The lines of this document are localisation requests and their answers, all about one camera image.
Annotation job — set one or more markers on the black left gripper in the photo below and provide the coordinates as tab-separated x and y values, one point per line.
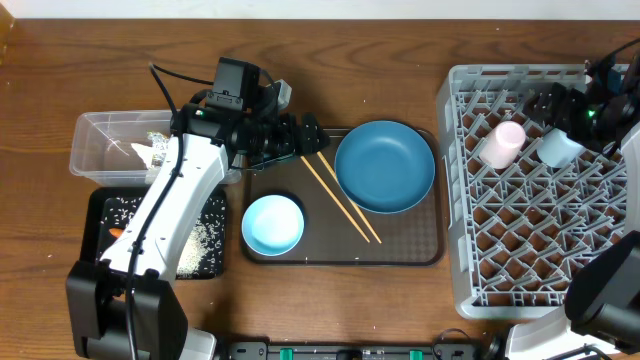
291	144

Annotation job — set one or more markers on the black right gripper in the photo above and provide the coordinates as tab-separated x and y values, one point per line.
570	98

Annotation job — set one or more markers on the wooden chopstick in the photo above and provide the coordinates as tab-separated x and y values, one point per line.
365	220
330	192

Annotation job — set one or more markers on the light blue cup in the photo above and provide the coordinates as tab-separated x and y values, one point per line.
557	150

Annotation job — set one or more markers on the pink cup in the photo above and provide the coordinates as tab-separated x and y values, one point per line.
503	144

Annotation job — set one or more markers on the dark blue plate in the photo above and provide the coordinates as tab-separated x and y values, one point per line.
385	167

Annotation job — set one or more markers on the light blue bowl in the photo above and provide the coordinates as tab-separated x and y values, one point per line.
272	225

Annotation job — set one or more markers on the foil snack wrapper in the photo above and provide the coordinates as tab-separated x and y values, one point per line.
159	146

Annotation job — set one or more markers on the white paper napkin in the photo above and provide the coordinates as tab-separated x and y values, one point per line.
145	153

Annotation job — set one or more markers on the orange carrot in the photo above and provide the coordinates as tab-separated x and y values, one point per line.
116	232

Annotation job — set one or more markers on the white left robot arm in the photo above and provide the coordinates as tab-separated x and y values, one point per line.
123	305

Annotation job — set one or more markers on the grey dishwasher rack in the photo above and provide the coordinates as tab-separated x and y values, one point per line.
515	234

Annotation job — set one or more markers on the brown serving tray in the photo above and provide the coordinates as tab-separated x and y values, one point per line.
415	237

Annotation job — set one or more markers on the black tray bin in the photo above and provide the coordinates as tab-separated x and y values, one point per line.
95	205

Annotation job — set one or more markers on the white rice pile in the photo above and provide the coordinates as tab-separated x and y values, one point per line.
203	255

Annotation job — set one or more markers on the clear plastic bin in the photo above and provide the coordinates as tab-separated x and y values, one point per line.
101	148

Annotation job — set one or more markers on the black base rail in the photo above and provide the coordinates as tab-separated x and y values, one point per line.
450	345

